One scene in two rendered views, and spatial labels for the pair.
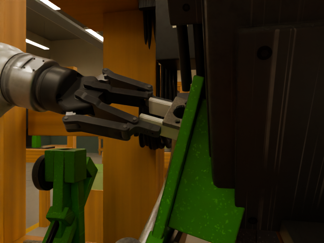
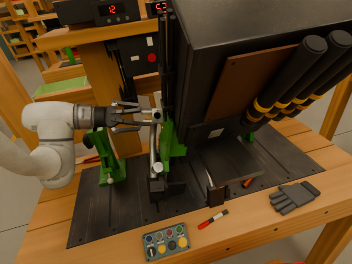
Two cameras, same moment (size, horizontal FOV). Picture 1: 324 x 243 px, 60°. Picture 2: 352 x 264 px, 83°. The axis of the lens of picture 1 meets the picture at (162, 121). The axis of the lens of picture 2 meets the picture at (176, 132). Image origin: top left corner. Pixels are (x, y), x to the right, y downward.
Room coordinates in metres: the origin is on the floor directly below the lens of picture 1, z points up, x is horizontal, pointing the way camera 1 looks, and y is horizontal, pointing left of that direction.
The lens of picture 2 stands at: (-0.23, 0.17, 1.61)
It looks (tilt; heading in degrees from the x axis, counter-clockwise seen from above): 35 degrees down; 337
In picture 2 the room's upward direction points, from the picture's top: 8 degrees counter-clockwise
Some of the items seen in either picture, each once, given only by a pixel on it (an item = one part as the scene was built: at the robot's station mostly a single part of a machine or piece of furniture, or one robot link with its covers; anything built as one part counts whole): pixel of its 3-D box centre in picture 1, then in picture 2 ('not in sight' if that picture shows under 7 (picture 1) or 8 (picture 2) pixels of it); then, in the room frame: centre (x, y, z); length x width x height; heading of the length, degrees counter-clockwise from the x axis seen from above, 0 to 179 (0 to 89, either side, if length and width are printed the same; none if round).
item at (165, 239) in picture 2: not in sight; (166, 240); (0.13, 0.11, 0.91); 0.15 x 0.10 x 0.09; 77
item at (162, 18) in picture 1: (200, 29); (141, 52); (0.60, -0.08, 1.42); 0.17 x 0.12 x 0.15; 77
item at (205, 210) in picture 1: (208, 169); (173, 135); (0.33, -0.05, 1.17); 0.13 x 0.12 x 0.20; 77
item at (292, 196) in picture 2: not in sight; (291, 195); (0.03, -0.39, 0.91); 0.20 x 0.11 x 0.03; 84
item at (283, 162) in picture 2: not in sight; (191, 171); (0.37, -0.14, 0.89); 1.10 x 0.42 x 0.02; 77
